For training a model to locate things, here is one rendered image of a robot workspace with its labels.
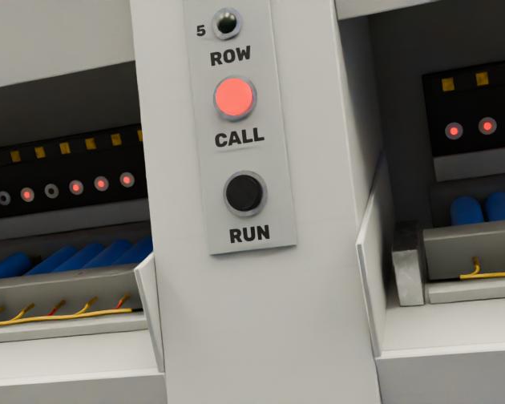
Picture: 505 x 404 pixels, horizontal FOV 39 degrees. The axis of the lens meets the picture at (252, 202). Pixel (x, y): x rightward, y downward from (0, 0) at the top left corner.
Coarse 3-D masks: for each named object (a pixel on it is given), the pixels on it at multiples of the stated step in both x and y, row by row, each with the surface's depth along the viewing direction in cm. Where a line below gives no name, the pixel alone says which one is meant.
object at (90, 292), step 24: (0, 288) 42; (24, 288) 42; (48, 288) 41; (72, 288) 41; (96, 288) 41; (120, 288) 40; (0, 312) 43; (24, 312) 41; (48, 312) 42; (72, 312) 41; (96, 312) 39; (120, 312) 39
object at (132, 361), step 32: (0, 224) 55; (32, 224) 54; (64, 224) 53; (96, 224) 53; (64, 320) 42; (0, 352) 39; (32, 352) 38; (64, 352) 37; (96, 352) 36; (128, 352) 35; (160, 352) 32; (0, 384) 34; (32, 384) 34; (64, 384) 34; (96, 384) 33; (128, 384) 33; (160, 384) 32
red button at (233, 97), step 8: (232, 80) 32; (240, 80) 32; (224, 88) 32; (232, 88) 32; (240, 88) 31; (248, 88) 31; (216, 96) 32; (224, 96) 32; (232, 96) 32; (240, 96) 31; (248, 96) 31; (224, 104) 32; (232, 104) 31; (240, 104) 31; (248, 104) 32; (232, 112) 32; (240, 112) 32
